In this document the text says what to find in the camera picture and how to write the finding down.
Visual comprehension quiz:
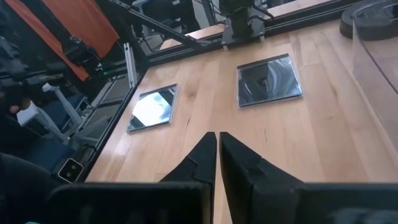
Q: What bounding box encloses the black desk lamp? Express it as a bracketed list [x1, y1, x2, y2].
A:
[339, 0, 398, 42]

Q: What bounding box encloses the clear plastic bin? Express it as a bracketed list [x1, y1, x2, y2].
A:
[352, 1, 398, 147]

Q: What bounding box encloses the orange fabric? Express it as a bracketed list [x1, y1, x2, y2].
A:
[4, 0, 121, 82]

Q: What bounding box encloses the white desk leg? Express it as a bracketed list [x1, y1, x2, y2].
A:
[42, 82, 84, 126]

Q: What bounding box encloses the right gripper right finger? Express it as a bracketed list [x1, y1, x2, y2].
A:
[219, 131, 398, 224]

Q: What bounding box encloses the small grey camera box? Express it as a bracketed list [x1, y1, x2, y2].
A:
[57, 157, 84, 184]

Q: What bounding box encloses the blue chair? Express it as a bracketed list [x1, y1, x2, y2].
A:
[24, 93, 88, 172]

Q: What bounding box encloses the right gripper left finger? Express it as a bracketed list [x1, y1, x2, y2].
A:
[46, 131, 218, 224]

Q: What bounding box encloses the person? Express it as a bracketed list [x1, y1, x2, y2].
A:
[0, 151, 63, 224]

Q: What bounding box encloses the clear jewel case black tray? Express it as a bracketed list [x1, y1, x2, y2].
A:
[236, 53, 304, 109]
[126, 83, 178, 134]

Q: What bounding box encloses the silver aluminium bracket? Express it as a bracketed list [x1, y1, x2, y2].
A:
[123, 42, 138, 89]

